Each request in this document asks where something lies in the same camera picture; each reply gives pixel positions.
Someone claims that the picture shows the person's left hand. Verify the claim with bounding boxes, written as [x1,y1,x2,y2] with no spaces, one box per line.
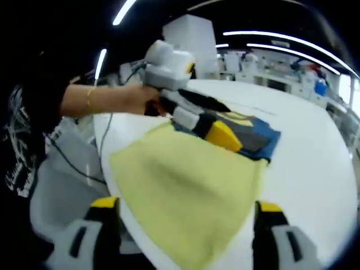
[122,83,163,116]

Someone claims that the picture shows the blue container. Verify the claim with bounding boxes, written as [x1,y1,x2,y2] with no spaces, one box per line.
[314,80,327,95]

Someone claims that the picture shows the white ceiling light strip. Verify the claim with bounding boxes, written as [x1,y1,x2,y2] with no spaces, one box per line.
[246,42,341,75]
[223,30,349,74]
[94,48,107,82]
[112,0,137,26]

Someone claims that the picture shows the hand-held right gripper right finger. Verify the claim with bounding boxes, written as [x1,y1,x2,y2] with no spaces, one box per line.
[251,200,326,270]

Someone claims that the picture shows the yellow blue grey garment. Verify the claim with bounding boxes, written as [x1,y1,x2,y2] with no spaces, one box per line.
[109,111,282,270]

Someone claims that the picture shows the black cable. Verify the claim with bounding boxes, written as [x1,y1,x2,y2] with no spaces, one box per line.
[46,136,107,185]

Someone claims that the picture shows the wide white pillar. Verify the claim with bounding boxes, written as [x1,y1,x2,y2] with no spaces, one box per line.
[162,14,219,81]

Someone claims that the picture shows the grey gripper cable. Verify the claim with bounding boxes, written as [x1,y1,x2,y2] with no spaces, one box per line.
[97,62,147,173]

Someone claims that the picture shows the bright window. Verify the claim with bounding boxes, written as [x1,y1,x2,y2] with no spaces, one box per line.
[339,73,356,99]

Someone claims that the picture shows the gold bracelet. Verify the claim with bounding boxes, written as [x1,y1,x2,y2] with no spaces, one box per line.
[85,87,97,113]

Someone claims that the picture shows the white counter row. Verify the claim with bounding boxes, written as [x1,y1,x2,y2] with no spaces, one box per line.
[219,70,324,96]

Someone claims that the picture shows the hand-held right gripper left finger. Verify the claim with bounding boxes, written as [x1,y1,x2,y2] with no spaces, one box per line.
[46,196,122,270]

